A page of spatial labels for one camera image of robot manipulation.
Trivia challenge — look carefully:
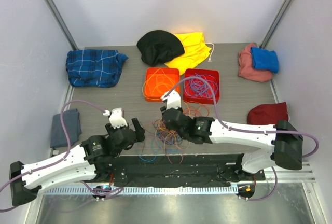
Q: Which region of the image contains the yellow wire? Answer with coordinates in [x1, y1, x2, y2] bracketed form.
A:
[142, 68, 179, 102]

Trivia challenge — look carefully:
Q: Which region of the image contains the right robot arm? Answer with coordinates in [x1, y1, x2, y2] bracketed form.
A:
[160, 106, 303, 180]

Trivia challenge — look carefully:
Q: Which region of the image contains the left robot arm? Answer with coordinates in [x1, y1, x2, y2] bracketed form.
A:
[10, 118, 145, 207]

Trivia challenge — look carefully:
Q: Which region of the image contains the red plastic box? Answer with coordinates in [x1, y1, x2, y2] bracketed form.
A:
[183, 68, 220, 104]

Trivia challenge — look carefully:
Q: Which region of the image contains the orange plastic box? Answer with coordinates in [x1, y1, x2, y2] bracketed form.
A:
[142, 67, 180, 102]

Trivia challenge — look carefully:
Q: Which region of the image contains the grey cloth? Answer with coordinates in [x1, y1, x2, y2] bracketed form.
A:
[50, 109, 82, 148]

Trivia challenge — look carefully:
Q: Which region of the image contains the yellow cloth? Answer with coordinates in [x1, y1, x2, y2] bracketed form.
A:
[165, 32, 214, 75]

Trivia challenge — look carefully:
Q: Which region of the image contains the black cloth hat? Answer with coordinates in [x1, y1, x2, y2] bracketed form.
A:
[136, 30, 185, 67]

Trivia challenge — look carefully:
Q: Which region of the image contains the blue plaid cloth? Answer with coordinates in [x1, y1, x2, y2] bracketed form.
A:
[65, 49, 128, 88]

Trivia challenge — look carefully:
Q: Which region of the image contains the pink cloth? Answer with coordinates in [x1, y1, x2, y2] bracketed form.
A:
[238, 43, 273, 82]

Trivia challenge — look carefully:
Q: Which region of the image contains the dark red cloth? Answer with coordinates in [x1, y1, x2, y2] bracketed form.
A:
[247, 102, 289, 125]

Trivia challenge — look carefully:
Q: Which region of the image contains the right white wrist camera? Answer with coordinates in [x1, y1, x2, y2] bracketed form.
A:
[161, 90, 181, 110]

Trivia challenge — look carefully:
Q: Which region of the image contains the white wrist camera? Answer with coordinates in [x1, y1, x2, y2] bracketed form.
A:
[161, 90, 181, 110]
[103, 107, 128, 129]

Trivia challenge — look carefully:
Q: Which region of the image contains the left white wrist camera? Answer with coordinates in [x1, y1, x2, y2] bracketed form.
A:
[103, 107, 128, 129]

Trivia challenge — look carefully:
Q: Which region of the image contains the tangled wire pile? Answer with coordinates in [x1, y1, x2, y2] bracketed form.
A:
[137, 101, 210, 164]

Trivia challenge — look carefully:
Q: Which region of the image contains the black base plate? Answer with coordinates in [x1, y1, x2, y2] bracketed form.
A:
[49, 153, 298, 188]

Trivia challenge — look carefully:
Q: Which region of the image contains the white cord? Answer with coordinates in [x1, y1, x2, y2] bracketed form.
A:
[204, 42, 215, 64]

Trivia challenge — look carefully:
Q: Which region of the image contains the white cable duct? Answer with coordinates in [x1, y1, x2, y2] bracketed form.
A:
[44, 184, 238, 195]

